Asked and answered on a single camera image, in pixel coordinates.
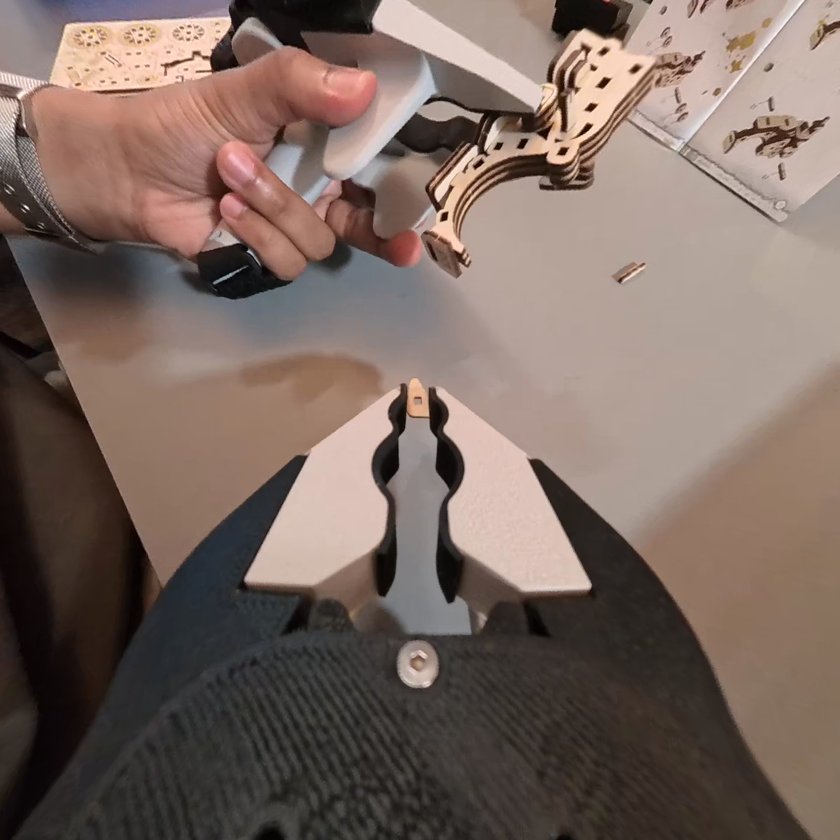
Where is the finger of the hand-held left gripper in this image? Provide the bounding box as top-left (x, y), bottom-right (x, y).
top-left (371, 0), bottom-right (547, 114)

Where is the laser-cut wooden model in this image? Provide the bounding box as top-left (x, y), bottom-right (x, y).
top-left (423, 29), bottom-right (660, 280)

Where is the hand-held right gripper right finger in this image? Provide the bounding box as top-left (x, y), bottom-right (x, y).
top-left (428, 386), bottom-right (594, 610)

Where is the silver mesh wristwatch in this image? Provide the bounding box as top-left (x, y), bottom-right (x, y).
top-left (0, 71), bottom-right (106, 253)

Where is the model assembly instruction sheet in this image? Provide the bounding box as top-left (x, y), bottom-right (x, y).
top-left (626, 0), bottom-right (840, 224)

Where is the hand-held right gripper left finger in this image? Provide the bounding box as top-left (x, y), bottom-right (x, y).
top-left (243, 385), bottom-right (406, 603)

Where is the person's olive brown shirt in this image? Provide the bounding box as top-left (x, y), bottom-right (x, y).
top-left (0, 341), bottom-right (161, 840)

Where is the person's left hand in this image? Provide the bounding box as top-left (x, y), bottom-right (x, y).
top-left (29, 47), bottom-right (424, 282)

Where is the small black box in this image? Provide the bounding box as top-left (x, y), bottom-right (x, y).
top-left (551, 0), bottom-right (634, 37)

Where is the laser-cut wooden parts sheet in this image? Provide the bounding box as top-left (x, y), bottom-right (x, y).
top-left (49, 16), bottom-right (232, 93)

